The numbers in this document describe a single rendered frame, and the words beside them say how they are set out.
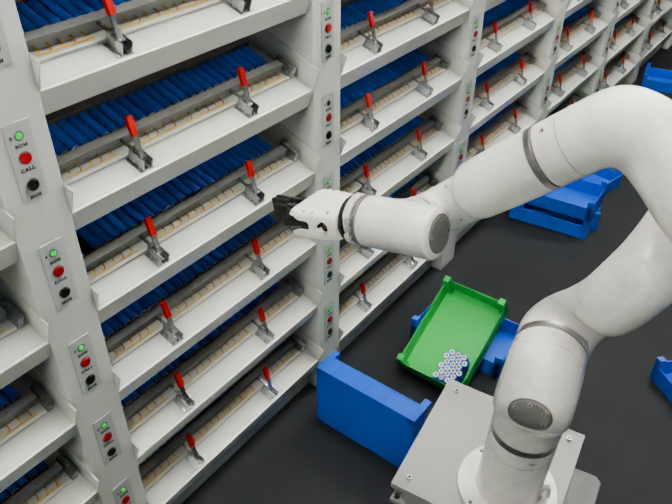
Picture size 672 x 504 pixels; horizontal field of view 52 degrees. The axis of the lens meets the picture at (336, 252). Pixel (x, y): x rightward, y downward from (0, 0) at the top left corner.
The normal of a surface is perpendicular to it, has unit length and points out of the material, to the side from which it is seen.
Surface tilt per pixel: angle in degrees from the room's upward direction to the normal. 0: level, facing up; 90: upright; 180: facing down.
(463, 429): 4
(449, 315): 28
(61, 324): 90
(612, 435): 0
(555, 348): 11
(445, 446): 4
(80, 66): 20
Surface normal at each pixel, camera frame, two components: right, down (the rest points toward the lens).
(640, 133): -0.36, 0.26
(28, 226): 0.80, 0.35
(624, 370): 0.00, -0.81
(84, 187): 0.28, -0.64
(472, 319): -0.27, -0.50
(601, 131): -0.54, 0.31
